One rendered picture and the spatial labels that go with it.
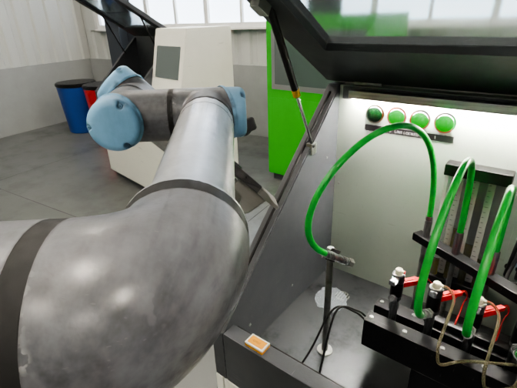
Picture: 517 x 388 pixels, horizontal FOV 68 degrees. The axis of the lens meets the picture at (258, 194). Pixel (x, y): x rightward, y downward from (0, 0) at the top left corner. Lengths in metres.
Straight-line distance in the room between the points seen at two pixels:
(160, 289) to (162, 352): 0.03
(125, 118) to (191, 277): 0.37
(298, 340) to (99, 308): 0.95
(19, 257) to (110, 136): 0.36
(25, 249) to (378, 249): 1.13
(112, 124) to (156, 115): 0.06
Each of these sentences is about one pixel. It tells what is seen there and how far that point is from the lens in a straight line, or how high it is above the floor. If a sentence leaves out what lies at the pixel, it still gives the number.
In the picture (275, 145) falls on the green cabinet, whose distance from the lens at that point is 3.99.
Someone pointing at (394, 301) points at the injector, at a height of 1.04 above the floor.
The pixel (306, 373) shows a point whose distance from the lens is 0.89.
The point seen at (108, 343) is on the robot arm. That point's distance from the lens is 0.19.
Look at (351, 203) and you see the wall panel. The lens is 1.23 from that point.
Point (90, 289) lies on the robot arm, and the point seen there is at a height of 1.53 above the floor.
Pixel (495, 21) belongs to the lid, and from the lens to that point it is 0.80.
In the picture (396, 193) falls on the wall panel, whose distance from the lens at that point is 1.16.
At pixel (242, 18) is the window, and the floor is 1.59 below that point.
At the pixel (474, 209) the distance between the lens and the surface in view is 1.08.
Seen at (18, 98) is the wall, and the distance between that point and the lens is 7.36.
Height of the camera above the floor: 1.64
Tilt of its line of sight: 25 degrees down
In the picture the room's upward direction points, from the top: 2 degrees counter-clockwise
